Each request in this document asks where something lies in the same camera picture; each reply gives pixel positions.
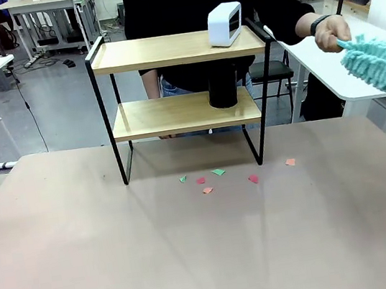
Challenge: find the black cylinder container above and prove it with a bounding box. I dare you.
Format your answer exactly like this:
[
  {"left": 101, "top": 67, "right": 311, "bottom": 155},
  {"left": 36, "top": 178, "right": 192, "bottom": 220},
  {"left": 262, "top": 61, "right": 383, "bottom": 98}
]
[{"left": 203, "top": 63, "right": 243, "bottom": 111}]

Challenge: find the turquoise chenille duster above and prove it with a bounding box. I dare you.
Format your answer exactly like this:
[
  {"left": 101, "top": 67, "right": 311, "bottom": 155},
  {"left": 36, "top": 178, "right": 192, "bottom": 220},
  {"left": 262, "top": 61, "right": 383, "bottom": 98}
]
[{"left": 336, "top": 31, "right": 386, "bottom": 118}]

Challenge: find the person's right forearm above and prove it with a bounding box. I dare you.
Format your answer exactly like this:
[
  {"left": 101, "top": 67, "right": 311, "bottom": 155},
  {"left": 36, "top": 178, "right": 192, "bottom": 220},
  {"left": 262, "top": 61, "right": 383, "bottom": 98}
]
[{"left": 142, "top": 68, "right": 161, "bottom": 101}]

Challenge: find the person's left forearm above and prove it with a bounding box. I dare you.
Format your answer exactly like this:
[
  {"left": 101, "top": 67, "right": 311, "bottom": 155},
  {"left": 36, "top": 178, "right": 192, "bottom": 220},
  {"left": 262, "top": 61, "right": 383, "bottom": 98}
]
[{"left": 292, "top": 12, "right": 316, "bottom": 41}]

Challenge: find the two-tier wood metal shelf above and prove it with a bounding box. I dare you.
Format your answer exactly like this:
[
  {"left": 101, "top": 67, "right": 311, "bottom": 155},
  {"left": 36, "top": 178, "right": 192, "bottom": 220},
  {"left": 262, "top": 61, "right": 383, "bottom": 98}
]
[{"left": 81, "top": 12, "right": 290, "bottom": 190}]

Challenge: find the person's left hand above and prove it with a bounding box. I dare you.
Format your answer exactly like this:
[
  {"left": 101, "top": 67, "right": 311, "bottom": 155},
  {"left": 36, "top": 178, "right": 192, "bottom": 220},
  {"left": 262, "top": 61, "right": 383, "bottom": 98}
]
[{"left": 311, "top": 13, "right": 354, "bottom": 57}]

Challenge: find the white roll on floor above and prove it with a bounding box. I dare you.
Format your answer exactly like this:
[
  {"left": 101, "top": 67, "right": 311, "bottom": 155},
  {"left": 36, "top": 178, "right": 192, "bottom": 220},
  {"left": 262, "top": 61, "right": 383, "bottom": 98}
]
[{"left": 0, "top": 159, "right": 19, "bottom": 171}]

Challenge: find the white power strip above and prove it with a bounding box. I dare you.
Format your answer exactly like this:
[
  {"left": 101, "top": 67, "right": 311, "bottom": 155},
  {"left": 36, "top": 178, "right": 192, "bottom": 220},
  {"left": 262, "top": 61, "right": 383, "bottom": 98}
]
[{"left": 22, "top": 53, "right": 43, "bottom": 68}]

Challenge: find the person in black shirt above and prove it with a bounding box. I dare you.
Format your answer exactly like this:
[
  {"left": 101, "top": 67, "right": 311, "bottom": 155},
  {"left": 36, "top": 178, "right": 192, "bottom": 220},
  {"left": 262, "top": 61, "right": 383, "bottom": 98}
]
[{"left": 119, "top": 0, "right": 331, "bottom": 146}]

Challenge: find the white rounded desk device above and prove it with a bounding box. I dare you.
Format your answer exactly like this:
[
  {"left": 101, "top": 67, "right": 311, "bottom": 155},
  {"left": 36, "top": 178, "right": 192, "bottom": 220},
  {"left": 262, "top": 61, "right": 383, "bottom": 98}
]
[{"left": 203, "top": 0, "right": 248, "bottom": 50}]

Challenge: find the black folding chair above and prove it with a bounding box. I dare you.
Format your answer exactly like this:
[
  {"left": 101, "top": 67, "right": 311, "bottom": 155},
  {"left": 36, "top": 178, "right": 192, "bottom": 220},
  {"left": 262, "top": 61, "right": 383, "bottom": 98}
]
[{"left": 244, "top": 49, "right": 299, "bottom": 114}]

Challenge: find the black bag under table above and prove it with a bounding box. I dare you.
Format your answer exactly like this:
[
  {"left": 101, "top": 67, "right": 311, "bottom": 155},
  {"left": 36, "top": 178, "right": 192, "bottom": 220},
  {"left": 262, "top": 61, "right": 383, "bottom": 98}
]
[{"left": 294, "top": 67, "right": 349, "bottom": 124}]

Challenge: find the large white table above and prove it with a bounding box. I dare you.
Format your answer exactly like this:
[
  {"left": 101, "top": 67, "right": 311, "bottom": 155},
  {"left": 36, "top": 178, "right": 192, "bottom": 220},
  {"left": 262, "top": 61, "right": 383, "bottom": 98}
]
[{"left": 262, "top": 6, "right": 386, "bottom": 127}]

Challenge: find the black wrist watch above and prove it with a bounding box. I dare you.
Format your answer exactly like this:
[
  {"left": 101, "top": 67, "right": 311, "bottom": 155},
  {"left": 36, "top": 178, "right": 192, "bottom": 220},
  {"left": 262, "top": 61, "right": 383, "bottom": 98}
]
[{"left": 307, "top": 14, "right": 332, "bottom": 38}]

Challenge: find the black floor cable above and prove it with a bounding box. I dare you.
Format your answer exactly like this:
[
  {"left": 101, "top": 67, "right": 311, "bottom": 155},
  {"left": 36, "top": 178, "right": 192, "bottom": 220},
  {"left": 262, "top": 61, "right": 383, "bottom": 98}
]
[{"left": 9, "top": 62, "right": 50, "bottom": 156}]

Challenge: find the white frame workbench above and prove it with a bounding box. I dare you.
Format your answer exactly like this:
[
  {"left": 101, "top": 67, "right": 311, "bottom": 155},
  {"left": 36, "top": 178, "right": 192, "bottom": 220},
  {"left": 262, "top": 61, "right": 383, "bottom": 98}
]
[{"left": 0, "top": 0, "right": 106, "bottom": 65}]

